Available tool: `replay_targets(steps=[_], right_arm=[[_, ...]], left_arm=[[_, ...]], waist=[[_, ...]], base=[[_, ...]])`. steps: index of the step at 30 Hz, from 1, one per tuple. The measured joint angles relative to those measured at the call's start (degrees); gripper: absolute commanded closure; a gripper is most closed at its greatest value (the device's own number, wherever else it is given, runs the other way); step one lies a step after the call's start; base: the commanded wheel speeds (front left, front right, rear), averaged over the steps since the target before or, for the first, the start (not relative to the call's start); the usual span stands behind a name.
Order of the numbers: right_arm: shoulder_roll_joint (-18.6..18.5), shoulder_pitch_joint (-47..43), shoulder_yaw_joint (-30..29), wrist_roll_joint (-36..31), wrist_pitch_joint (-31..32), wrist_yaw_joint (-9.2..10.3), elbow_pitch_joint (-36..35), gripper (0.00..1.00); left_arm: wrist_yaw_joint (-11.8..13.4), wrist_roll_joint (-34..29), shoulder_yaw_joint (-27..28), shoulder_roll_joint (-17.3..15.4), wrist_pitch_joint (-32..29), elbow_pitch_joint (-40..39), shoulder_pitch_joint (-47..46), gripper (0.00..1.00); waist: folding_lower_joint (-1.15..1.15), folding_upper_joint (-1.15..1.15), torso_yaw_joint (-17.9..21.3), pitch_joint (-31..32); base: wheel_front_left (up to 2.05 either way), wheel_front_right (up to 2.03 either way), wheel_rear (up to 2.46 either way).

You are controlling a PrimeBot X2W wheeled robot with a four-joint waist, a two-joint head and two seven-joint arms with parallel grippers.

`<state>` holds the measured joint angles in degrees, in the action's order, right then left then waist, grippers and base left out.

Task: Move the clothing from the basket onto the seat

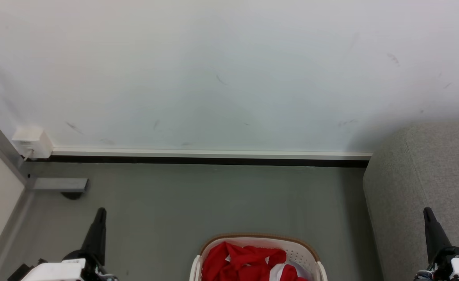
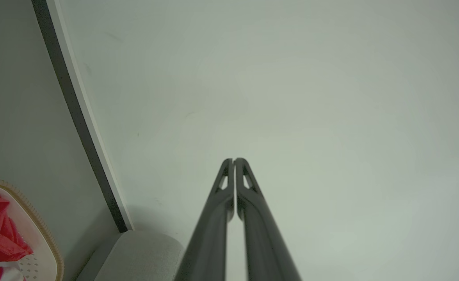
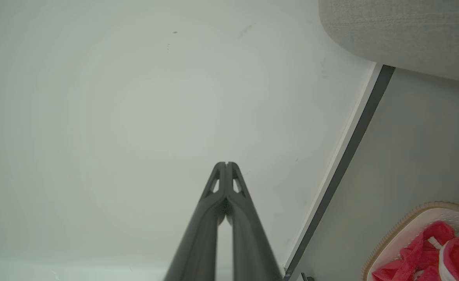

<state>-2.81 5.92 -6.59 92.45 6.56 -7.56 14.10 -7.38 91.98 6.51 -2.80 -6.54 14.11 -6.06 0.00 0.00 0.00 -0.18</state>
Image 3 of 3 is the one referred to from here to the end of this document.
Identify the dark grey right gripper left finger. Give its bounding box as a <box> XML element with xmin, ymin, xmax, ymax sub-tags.
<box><xmin>164</xmin><ymin>162</ymin><xmax>227</xmax><ymax>281</ymax></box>

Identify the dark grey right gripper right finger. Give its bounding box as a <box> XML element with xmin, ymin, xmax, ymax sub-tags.
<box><xmin>227</xmin><ymin>162</ymin><xmax>283</xmax><ymax>281</ymax></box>

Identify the plain red garment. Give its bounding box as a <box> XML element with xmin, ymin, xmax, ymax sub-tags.
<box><xmin>372</xmin><ymin>221</ymin><xmax>456</xmax><ymax>281</ymax></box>

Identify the white laundry basket brown rim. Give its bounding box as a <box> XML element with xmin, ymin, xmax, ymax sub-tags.
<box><xmin>362</xmin><ymin>201</ymin><xmax>459</xmax><ymax>281</ymax></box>

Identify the dark grey baseboard strip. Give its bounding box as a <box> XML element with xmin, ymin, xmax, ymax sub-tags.
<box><xmin>283</xmin><ymin>64</ymin><xmax>396</xmax><ymax>281</ymax></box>

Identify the light grey fabric sofa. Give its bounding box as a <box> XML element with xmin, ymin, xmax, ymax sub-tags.
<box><xmin>318</xmin><ymin>0</ymin><xmax>459</xmax><ymax>85</ymax></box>

